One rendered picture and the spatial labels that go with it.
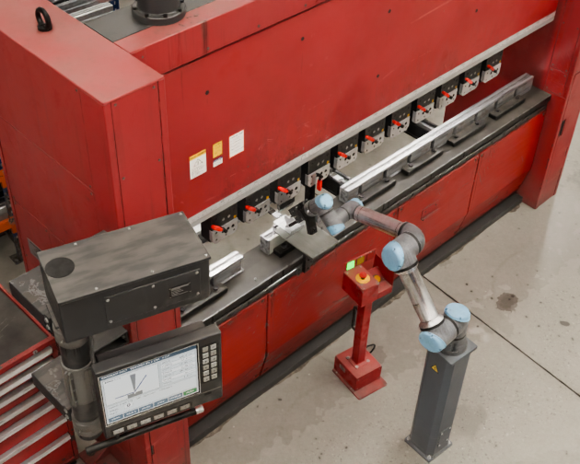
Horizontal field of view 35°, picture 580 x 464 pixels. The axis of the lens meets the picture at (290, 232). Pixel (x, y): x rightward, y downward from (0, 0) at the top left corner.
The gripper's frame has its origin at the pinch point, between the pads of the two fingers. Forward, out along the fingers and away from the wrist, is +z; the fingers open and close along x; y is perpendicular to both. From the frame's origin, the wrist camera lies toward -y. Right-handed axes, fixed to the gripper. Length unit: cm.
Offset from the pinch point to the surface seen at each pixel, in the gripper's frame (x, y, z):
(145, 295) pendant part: 127, 9, -103
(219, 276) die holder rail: 44.1, -3.1, 8.8
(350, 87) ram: -36, 41, -46
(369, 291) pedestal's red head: -15, -48, -5
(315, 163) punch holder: -15.5, 19.4, -20.7
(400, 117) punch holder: -78, 18, -19
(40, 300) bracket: 146, 25, -68
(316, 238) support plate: -2.8, -11.9, -7.3
